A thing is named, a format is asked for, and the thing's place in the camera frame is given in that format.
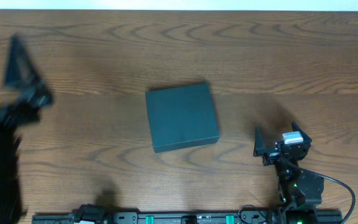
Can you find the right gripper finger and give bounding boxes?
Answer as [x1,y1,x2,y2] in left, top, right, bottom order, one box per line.
[253,126,265,156]
[291,121,310,139]

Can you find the dark green box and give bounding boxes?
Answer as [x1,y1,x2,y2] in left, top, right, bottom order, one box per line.
[145,83,220,153]

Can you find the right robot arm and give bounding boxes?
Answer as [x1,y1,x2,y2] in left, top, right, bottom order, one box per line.
[253,121,324,223]

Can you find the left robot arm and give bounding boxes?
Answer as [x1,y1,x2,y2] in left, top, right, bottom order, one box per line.
[0,34,53,224]

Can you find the black mounting rail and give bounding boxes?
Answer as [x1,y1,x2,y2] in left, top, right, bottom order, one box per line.
[32,204,342,224]

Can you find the right black cable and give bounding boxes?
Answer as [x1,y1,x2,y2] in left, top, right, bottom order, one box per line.
[280,151,356,224]

